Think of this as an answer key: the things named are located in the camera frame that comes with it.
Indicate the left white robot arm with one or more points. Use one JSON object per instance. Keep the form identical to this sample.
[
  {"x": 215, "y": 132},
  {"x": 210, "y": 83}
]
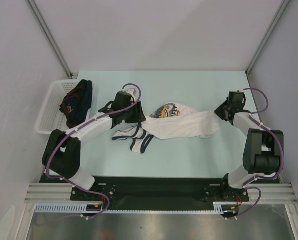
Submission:
[{"x": 63, "y": 151}]

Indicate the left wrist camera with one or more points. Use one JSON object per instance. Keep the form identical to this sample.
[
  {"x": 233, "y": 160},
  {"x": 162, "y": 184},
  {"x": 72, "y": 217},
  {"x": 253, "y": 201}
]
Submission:
[{"x": 132, "y": 92}]

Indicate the left aluminium frame post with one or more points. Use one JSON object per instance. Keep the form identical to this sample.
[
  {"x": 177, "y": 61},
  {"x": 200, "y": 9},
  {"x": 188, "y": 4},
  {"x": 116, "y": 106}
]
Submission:
[{"x": 37, "y": 14}]

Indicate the right cable duct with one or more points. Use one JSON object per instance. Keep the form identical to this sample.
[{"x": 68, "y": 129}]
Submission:
[{"x": 226, "y": 207}]

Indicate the white tank top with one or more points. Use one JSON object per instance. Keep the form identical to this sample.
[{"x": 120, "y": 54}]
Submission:
[{"x": 172, "y": 120}]

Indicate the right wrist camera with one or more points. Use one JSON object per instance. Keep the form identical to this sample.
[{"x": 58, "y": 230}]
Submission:
[{"x": 244, "y": 99}]

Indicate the navy tank top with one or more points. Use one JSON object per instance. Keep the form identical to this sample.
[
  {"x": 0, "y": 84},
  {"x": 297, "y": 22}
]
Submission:
[{"x": 76, "y": 104}]

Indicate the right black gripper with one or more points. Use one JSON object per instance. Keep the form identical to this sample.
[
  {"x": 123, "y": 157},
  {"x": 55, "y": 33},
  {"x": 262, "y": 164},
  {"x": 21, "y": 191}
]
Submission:
[{"x": 218, "y": 111}]

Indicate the white plastic basket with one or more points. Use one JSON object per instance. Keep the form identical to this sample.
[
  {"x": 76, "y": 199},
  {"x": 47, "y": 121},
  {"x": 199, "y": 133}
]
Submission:
[{"x": 50, "y": 117}]

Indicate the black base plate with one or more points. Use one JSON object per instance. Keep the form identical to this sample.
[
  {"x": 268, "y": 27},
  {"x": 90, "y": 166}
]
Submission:
[{"x": 138, "y": 194}]

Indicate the cable duct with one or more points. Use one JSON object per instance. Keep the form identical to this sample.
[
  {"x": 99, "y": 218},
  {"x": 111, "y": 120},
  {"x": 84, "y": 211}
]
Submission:
[
  {"x": 226, "y": 207},
  {"x": 72, "y": 208}
]

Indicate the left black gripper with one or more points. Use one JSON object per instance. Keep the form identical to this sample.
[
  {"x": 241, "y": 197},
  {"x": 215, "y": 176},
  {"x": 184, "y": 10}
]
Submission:
[{"x": 138, "y": 115}]

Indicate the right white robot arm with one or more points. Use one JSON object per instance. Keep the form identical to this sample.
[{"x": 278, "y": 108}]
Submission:
[{"x": 263, "y": 156}]

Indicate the left cable duct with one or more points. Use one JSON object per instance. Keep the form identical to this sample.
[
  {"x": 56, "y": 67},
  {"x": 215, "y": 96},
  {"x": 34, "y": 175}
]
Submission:
[{"x": 72, "y": 208}]

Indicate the right aluminium frame post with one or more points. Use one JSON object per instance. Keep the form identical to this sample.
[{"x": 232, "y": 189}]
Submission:
[{"x": 283, "y": 8}]

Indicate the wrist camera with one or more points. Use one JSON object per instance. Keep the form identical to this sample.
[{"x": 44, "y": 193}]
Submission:
[
  {"x": 132, "y": 92},
  {"x": 244, "y": 99}
]

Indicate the aluminium frame post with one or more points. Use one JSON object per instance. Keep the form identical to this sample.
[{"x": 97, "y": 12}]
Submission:
[
  {"x": 37, "y": 14},
  {"x": 283, "y": 8}
]

